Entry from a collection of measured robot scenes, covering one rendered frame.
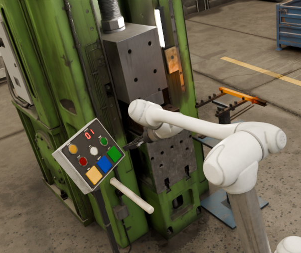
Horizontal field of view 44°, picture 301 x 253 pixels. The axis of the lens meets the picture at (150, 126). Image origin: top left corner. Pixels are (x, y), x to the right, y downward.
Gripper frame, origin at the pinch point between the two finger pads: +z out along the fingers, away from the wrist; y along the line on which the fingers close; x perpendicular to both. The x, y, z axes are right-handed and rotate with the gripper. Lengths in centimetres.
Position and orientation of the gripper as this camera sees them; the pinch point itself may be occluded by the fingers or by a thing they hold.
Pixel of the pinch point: (128, 146)
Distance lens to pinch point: 203.6
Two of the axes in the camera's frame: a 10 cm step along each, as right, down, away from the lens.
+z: -6.6, 3.5, 6.6
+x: -5.9, -7.9, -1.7
